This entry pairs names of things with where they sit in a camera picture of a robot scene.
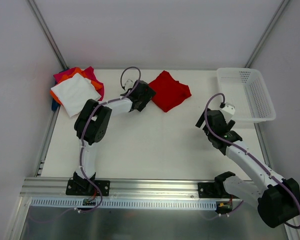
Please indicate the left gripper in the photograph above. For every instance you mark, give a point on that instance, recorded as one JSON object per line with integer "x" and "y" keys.
{"x": 147, "y": 94}

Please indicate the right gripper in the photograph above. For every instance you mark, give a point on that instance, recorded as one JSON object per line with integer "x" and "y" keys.
{"x": 207, "y": 120}

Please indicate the red t shirt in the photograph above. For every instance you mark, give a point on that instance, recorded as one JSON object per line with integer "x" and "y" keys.
{"x": 169, "y": 92}

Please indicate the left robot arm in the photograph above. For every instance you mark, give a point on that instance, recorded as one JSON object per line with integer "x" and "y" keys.
{"x": 91, "y": 126}

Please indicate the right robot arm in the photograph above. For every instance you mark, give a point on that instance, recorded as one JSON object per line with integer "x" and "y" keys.
{"x": 276, "y": 199}

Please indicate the white plastic basket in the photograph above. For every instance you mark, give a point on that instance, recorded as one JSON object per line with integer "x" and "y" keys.
{"x": 246, "y": 90}

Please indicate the orange folded t shirt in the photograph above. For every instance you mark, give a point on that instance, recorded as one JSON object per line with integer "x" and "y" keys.
{"x": 76, "y": 87}

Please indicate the pink folded t shirt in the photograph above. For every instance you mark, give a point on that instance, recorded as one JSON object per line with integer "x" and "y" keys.
{"x": 86, "y": 73}

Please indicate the white folded t shirt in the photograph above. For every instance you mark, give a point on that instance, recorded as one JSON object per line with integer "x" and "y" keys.
{"x": 74, "y": 92}

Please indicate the blue folded t shirt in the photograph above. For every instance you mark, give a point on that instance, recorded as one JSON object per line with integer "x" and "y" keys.
{"x": 54, "y": 105}

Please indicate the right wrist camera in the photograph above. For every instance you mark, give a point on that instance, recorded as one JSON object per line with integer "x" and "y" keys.
{"x": 228, "y": 111}

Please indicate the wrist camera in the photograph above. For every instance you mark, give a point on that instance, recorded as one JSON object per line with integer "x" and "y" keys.
{"x": 228, "y": 111}
{"x": 128, "y": 84}

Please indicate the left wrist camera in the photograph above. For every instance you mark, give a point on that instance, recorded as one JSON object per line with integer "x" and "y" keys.
{"x": 128, "y": 84}

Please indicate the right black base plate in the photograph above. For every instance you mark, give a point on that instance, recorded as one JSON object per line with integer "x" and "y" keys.
{"x": 213, "y": 190}

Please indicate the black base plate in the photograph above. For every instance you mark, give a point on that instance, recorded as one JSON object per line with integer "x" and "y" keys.
{"x": 213, "y": 190}
{"x": 74, "y": 189}

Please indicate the left metal frame post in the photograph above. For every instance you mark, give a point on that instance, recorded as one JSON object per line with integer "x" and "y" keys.
{"x": 47, "y": 33}

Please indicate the metal frame post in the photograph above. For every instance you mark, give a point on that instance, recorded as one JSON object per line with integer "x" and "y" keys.
{"x": 284, "y": 4}
{"x": 47, "y": 33}

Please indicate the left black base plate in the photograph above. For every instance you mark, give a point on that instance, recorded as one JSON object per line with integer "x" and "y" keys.
{"x": 74, "y": 189}

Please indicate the right metal frame post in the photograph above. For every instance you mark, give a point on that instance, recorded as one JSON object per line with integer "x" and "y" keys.
{"x": 284, "y": 4}

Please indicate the aluminium mounting rail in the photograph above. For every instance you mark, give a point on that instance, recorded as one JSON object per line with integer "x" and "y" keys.
{"x": 148, "y": 189}

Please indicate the white slotted cable duct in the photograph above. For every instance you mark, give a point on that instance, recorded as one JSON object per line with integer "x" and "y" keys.
{"x": 204, "y": 205}

